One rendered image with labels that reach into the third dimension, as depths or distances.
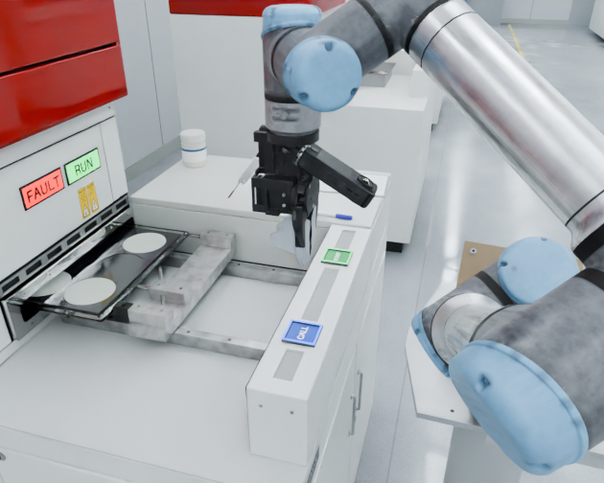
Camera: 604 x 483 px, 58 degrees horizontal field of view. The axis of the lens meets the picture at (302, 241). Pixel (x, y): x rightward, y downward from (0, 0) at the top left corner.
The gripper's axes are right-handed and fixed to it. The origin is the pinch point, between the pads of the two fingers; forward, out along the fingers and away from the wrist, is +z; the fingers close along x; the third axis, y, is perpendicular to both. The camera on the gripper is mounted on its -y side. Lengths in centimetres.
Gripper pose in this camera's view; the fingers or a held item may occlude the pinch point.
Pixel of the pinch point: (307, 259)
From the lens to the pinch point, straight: 82.4
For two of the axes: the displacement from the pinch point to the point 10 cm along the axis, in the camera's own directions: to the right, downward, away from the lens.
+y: -9.6, -1.3, 2.4
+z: 0.0, 8.8, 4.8
